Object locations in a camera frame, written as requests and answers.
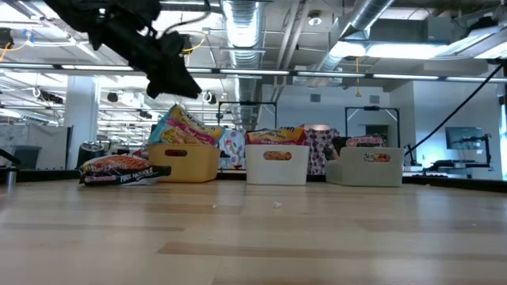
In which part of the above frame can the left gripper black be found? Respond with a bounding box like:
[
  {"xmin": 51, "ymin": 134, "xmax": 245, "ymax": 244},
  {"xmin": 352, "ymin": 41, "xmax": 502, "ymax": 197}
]
[{"xmin": 87, "ymin": 13, "xmax": 203, "ymax": 100}]

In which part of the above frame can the blue Maruchan ramen pack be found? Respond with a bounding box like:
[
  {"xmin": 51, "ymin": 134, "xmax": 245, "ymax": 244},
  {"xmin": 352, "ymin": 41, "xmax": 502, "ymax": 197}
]
[{"xmin": 148, "ymin": 104, "xmax": 227, "ymax": 146}]

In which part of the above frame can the black Maruchan Fire Noodle pack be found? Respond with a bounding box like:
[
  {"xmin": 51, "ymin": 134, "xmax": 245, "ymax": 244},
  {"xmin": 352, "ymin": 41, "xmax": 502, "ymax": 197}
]
[
  {"xmin": 343, "ymin": 134, "xmax": 388, "ymax": 149},
  {"xmin": 78, "ymin": 154, "xmax": 173, "ymax": 187},
  {"xmin": 363, "ymin": 153, "xmax": 391, "ymax": 164}
]

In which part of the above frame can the red Maruchan Roast Beef pack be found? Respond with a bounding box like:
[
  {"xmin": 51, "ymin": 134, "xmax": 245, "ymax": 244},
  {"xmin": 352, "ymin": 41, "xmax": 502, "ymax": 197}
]
[
  {"xmin": 244, "ymin": 125, "xmax": 309, "ymax": 146},
  {"xmin": 263, "ymin": 150, "xmax": 292, "ymax": 162}
]

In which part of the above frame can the colourful printed white fabric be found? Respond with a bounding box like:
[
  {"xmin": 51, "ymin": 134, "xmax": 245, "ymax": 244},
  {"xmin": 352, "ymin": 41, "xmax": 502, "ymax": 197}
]
[{"xmin": 217, "ymin": 129, "xmax": 247, "ymax": 171}]

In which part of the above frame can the yellow plastic bin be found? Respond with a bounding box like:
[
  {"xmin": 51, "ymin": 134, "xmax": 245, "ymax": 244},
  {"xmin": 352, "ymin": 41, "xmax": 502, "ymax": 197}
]
[{"xmin": 147, "ymin": 142, "xmax": 222, "ymax": 184}]

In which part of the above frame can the white square column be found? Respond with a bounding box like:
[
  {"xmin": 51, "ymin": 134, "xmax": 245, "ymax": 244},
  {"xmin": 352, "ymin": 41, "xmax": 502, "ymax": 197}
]
[{"xmin": 64, "ymin": 74, "xmax": 99, "ymax": 154}]

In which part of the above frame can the black round container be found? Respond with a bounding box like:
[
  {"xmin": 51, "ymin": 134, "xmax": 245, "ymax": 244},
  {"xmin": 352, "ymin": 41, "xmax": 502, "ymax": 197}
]
[{"xmin": 76, "ymin": 141, "xmax": 106, "ymax": 169}]

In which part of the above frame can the white plastic bin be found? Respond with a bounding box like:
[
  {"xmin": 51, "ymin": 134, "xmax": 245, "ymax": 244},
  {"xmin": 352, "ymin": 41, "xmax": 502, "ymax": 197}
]
[{"xmin": 245, "ymin": 144, "xmax": 311, "ymax": 186}]

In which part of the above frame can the linear ceiling light strip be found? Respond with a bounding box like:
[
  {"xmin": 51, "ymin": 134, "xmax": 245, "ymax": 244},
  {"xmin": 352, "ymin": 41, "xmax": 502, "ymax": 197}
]
[{"xmin": 0, "ymin": 62, "xmax": 507, "ymax": 84}]

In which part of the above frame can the purple patterned fabric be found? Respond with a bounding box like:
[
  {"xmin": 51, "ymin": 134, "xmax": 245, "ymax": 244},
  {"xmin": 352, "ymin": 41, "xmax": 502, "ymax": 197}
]
[{"xmin": 303, "ymin": 126, "xmax": 342, "ymax": 176}]

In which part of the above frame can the grey plastic bin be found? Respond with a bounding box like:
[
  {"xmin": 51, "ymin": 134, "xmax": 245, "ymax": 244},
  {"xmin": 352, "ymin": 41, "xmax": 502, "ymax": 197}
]
[{"xmin": 325, "ymin": 146, "xmax": 405, "ymax": 188}]

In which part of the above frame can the black gantry frame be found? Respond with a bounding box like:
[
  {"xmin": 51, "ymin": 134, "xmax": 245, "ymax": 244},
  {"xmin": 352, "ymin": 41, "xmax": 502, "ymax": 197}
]
[
  {"xmin": 344, "ymin": 105, "xmax": 401, "ymax": 148},
  {"xmin": 216, "ymin": 101, "xmax": 278, "ymax": 150}
]

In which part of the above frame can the silver ventilation duct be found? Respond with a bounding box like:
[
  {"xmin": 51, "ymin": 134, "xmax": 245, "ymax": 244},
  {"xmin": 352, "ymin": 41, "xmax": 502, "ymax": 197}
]
[
  {"xmin": 220, "ymin": 0, "xmax": 265, "ymax": 131},
  {"xmin": 307, "ymin": 0, "xmax": 397, "ymax": 90}
]

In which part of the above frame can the black curved hose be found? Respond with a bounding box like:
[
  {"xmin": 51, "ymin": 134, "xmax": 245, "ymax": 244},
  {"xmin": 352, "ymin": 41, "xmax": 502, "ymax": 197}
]
[{"xmin": 0, "ymin": 148, "xmax": 23, "ymax": 166}]

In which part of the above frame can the long black arm cable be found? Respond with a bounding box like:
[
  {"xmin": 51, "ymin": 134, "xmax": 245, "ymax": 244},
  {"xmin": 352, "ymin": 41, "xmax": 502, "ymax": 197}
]
[{"xmin": 403, "ymin": 63, "xmax": 506, "ymax": 157}]

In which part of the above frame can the wall monitor on arm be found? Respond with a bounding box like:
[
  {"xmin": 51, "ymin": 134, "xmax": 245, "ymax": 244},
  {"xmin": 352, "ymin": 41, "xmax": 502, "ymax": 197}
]
[{"xmin": 444, "ymin": 126, "xmax": 485, "ymax": 150}]

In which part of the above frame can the black aluminium table frame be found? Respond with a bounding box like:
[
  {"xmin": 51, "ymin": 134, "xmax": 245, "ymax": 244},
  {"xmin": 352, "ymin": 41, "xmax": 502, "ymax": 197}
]
[{"xmin": 0, "ymin": 165, "xmax": 507, "ymax": 194}]

